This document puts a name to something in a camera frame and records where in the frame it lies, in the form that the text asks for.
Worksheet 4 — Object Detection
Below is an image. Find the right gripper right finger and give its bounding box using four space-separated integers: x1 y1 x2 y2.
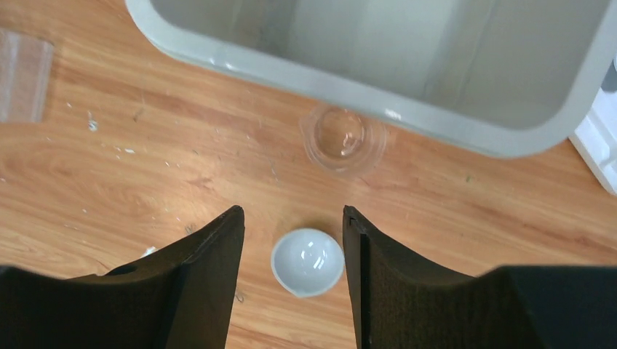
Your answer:
343 206 616 348

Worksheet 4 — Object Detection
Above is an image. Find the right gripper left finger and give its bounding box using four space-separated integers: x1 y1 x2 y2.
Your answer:
1 206 245 348

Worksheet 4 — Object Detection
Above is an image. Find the white porcelain dish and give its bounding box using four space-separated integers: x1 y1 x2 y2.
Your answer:
271 228 344 298

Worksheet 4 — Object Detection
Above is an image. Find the glass beaker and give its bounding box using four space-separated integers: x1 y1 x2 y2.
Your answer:
299 104 388 177

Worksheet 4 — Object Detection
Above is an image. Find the grey plastic bin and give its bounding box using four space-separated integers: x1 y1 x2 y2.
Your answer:
126 1 616 158

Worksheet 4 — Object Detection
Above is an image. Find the clear plastic tube rack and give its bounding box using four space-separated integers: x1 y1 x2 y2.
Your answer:
1 28 54 124

